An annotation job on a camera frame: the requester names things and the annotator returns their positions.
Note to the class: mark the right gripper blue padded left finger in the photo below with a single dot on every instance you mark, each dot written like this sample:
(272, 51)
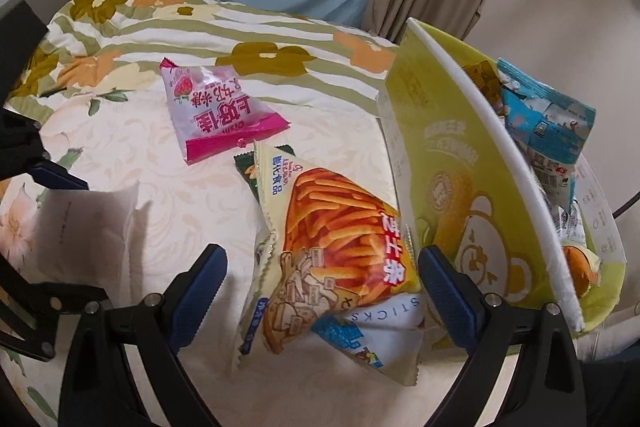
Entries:
(191, 293)

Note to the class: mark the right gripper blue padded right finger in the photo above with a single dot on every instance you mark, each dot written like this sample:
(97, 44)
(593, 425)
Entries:
(453, 295)

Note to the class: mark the orange sticks snack bag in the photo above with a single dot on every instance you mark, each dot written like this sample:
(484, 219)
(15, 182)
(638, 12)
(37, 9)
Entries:
(330, 260)

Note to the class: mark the pink strawberry snack bag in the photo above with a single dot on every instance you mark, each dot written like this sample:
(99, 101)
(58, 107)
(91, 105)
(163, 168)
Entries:
(212, 113)

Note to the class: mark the white paper sheet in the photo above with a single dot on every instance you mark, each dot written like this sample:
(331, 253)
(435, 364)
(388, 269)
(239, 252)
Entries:
(83, 237)

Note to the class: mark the cream floral table cloth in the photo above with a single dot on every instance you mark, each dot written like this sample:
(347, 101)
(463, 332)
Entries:
(183, 208)

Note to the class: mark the green cardboard snack box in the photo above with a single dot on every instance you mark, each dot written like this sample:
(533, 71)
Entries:
(464, 185)

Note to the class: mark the blue snack bag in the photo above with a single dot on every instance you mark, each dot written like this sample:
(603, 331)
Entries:
(550, 128)

